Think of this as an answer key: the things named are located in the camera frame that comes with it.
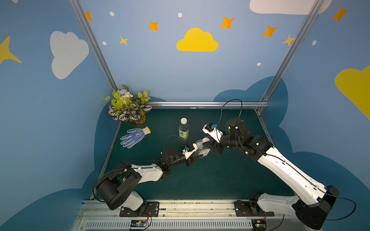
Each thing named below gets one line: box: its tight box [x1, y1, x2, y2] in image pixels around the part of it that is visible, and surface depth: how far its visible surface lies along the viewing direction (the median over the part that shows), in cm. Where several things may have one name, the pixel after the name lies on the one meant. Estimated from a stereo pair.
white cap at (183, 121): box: [180, 117, 188, 125], surface depth 90 cm
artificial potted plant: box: [104, 84, 153, 126], surface depth 97 cm
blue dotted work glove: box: [119, 126, 152, 149], surface depth 106 cm
